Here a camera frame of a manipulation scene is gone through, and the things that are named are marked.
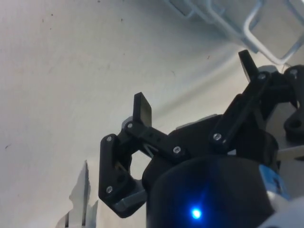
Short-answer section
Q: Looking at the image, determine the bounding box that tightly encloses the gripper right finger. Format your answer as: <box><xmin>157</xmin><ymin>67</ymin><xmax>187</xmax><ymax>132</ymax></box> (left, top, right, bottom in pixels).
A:
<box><xmin>209</xmin><ymin>50</ymin><xmax>304</xmax><ymax>153</ymax></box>

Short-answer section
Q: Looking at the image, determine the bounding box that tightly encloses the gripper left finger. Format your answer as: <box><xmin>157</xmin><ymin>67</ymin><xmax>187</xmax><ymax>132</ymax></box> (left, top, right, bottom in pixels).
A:
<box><xmin>98</xmin><ymin>92</ymin><xmax>190</xmax><ymax>218</ymax></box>

